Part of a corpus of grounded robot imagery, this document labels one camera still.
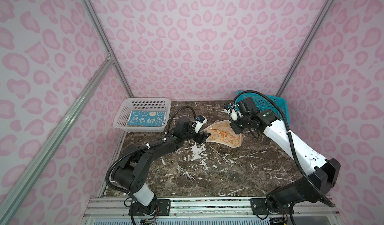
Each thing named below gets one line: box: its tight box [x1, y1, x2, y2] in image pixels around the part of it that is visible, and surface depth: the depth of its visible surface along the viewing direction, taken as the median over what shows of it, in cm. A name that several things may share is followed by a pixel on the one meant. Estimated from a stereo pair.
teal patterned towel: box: [126, 110, 167, 126], surface depth 108 cm
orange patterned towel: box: [202, 120, 243, 148], surface depth 97 cm
